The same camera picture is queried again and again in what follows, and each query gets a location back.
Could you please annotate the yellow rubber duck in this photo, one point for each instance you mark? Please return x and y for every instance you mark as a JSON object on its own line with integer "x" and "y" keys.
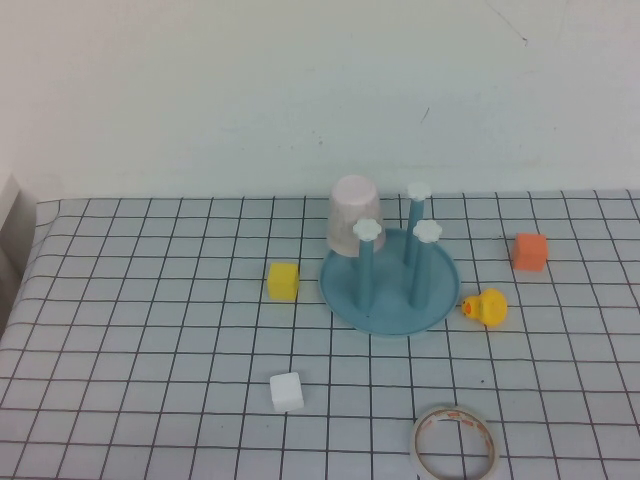
{"x": 492, "y": 307}

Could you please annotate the yellow foam cube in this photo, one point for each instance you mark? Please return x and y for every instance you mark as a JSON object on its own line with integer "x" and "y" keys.
{"x": 283, "y": 282}

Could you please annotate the grey side board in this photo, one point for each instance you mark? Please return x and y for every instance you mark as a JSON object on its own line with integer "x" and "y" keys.
{"x": 10, "y": 225}

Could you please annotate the pink marbled cup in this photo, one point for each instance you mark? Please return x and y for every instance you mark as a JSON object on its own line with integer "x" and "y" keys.
{"x": 350, "y": 215}

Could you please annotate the orange foam cube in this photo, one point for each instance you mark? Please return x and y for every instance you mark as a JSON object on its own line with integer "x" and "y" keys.
{"x": 530, "y": 252}

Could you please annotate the grid-patterned tablecloth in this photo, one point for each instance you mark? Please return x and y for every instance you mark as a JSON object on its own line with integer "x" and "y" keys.
{"x": 150, "y": 350}

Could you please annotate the blue cup stand with pegs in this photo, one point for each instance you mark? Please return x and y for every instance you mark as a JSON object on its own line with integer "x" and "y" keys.
{"x": 390, "y": 310}

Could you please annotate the white foam cube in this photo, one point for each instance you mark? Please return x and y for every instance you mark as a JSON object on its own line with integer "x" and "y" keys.
{"x": 286, "y": 392}

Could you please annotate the white tape roll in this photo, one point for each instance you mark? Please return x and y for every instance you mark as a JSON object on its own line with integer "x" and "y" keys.
{"x": 415, "y": 442}

